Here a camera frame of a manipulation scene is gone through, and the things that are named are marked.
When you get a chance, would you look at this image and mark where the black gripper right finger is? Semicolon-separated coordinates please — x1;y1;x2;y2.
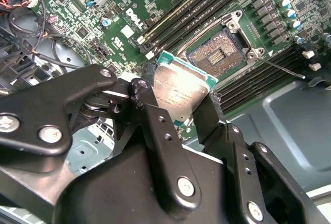
192;92;323;224

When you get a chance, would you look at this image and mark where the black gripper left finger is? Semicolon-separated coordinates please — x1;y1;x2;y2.
0;63;203;218

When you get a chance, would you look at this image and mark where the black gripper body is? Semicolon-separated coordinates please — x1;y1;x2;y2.
55;145;243;224

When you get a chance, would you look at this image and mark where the silver CPU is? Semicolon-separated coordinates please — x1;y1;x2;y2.
154;50;219;131

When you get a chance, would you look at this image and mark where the thin wire locking lever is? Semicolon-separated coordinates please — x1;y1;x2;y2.
258;56;306;80

